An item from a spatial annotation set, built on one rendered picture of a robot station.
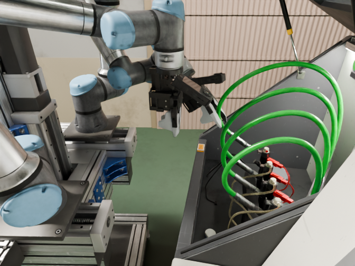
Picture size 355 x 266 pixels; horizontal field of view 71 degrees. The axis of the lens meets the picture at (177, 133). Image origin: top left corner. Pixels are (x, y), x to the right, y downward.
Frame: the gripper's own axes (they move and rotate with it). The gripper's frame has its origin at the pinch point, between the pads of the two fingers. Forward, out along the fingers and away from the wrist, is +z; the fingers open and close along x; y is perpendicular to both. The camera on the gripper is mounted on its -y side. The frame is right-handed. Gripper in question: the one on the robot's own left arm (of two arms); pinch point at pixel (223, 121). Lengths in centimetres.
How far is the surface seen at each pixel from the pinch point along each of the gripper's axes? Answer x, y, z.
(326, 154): 10.1, -20.7, 20.8
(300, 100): -37.5, -20.9, 13.1
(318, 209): 32.4, -15.8, 21.2
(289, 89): 7.8, -22.0, 1.9
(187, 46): -187, 46, -75
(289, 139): 22.1, -17.0, 9.7
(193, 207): 8.8, 23.9, 19.0
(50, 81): -140, 192, -141
